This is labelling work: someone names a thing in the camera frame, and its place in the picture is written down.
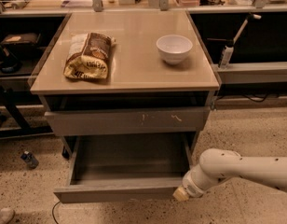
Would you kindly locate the small blue can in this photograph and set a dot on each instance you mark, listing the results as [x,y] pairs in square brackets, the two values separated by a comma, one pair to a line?
[29,159]

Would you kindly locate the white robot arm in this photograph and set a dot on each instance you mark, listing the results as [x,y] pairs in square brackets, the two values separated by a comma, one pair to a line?
[216,166]

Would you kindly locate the brown chip bag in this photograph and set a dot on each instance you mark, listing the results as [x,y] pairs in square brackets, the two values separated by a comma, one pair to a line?
[88,56]

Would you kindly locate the white shoe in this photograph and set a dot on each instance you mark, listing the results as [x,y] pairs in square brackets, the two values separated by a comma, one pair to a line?
[6,215]

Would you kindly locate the white bowl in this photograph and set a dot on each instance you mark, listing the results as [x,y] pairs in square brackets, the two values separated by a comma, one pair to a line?
[173,49]

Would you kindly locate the black desk lamp base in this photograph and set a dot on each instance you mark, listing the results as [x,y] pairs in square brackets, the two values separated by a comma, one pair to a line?
[11,63]

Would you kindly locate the grey top drawer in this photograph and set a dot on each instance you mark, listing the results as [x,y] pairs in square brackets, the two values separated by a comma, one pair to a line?
[122,121]

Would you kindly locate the foam-padded gripper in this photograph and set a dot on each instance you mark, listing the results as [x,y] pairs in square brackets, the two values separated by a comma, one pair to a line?
[191,188]

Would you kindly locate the grey drawer cabinet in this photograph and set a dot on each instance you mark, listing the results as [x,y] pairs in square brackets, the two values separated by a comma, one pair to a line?
[138,78]

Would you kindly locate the white bottle with rod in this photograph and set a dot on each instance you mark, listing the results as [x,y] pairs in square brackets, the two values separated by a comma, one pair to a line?
[229,47]

